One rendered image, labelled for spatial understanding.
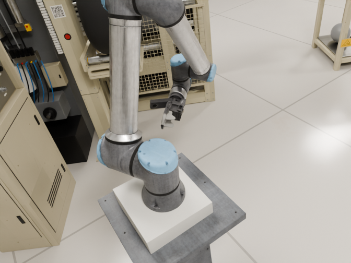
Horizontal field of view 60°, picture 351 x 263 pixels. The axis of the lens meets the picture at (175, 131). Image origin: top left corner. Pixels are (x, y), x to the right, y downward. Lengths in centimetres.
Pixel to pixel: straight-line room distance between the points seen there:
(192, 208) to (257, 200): 94
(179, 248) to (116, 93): 66
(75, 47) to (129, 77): 109
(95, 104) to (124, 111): 122
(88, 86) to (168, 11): 137
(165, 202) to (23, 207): 98
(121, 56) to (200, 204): 68
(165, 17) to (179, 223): 78
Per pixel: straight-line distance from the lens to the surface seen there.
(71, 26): 212
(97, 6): 184
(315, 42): 393
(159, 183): 118
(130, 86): 113
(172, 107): 147
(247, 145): 254
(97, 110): 240
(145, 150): 116
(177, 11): 105
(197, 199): 133
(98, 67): 210
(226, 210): 138
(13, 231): 220
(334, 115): 294
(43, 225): 209
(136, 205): 134
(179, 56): 155
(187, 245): 131
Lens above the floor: 173
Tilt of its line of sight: 39 degrees down
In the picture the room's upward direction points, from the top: 11 degrees counter-clockwise
